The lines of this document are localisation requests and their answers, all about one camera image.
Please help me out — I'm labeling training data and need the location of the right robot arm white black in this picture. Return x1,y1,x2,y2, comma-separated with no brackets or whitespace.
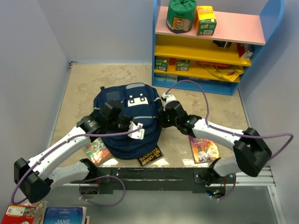
159,100,272,183

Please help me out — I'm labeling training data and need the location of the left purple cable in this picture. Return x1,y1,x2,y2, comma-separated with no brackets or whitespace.
10,127,143,206

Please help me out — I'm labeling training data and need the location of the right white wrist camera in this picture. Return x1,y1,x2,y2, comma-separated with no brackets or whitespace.
161,93,176,111

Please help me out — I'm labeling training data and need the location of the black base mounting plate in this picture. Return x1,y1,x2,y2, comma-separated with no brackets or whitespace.
97,168,222,193

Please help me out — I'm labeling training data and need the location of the blue Jane book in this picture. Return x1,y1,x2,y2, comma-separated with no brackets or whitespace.
43,207,90,224

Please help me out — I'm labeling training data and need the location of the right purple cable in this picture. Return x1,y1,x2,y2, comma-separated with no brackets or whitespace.
164,79,294,201

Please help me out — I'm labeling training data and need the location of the red white packet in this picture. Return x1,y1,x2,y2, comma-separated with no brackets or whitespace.
237,43,254,60

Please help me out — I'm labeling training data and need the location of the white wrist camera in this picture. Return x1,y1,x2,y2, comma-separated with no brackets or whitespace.
128,121,145,140
161,93,176,111

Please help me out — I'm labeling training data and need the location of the black 169-storey treehouse book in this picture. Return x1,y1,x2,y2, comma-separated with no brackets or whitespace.
137,146,164,167

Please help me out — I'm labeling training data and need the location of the right small green box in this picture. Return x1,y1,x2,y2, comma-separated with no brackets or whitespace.
176,59,190,71

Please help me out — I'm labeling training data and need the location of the navy blue school backpack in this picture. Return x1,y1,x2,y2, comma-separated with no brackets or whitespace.
93,83,162,160

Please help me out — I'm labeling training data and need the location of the small green box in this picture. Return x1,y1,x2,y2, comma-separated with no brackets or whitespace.
154,56,169,71
176,59,190,71

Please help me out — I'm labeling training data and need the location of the red book bottom left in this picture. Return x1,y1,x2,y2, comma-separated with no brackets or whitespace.
1,201,48,224

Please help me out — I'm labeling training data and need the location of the orange 78-storey treehouse book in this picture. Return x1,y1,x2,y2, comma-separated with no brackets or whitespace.
84,138,113,166

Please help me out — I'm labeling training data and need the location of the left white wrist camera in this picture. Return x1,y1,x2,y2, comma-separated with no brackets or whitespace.
128,121,145,140

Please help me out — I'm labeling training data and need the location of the purple cable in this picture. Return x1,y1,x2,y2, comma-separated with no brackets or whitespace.
10,127,143,206
164,79,294,201

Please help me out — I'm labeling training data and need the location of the colourful blue toy shelf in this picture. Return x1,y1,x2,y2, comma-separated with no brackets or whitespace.
152,0,285,95

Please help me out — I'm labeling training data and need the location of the orange green carton box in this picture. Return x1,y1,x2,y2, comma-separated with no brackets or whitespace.
194,6,217,36

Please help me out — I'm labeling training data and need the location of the purple Roald Dahl book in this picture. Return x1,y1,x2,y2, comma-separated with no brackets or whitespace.
189,136,220,164

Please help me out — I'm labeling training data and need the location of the yellow snack bag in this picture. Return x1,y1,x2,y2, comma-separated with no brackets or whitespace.
197,61,244,82

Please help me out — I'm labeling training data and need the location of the green wrapped tissue roll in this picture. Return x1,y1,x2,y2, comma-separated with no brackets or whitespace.
166,0,197,34

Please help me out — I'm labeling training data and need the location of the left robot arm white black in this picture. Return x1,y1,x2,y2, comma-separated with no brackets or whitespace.
11,101,142,204

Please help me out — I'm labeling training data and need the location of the aluminium rail frame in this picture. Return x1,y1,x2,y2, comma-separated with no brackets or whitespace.
24,61,285,224

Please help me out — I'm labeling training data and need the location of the left small green box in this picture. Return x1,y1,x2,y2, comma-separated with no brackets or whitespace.
154,56,169,71

